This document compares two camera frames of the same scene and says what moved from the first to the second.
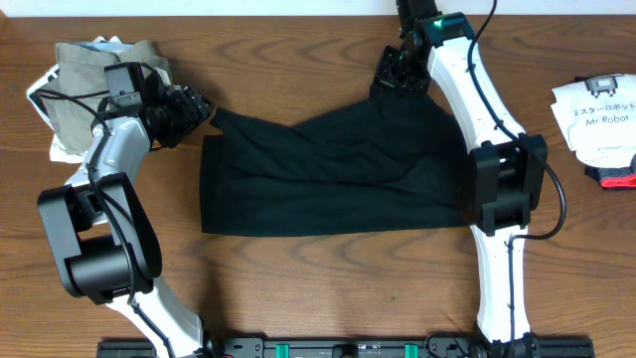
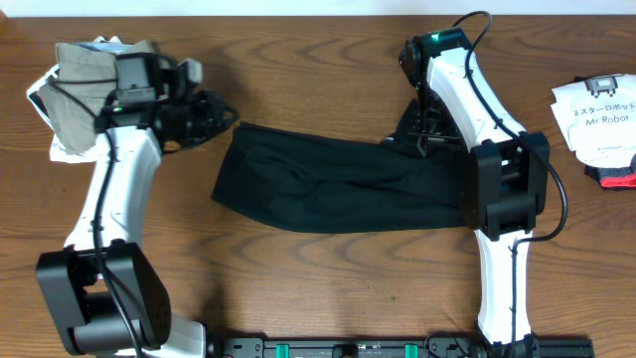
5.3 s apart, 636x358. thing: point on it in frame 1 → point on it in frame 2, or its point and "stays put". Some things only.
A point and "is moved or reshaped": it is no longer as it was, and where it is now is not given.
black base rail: x=347 y=346 stays put
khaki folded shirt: x=74 y=94 stays put
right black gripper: x=385 y=74 → x=415 y=132
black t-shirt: x=386 y=160 is moved or reshaped
